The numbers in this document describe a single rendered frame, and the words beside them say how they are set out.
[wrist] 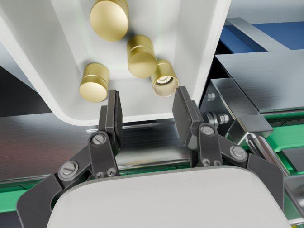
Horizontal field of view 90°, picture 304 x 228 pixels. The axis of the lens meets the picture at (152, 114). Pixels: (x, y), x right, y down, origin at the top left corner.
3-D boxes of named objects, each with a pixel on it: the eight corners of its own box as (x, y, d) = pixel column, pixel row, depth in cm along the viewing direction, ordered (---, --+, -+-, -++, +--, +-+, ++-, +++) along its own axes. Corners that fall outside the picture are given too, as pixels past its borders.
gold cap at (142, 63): (125, 34, 19) (125, 51, 16) (154, 34, 19) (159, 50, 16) (127, 61, 21) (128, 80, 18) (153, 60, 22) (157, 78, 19)
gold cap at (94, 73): (111, 83, 24) (110, 102, 21) (88, 84, 23) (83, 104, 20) (106, 61, 21) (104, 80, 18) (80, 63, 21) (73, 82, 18)
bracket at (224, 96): (191, 124, 27) (205, 162, 22) (205, 78, 20) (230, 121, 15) (211, 122, 27) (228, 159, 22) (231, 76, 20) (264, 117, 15)
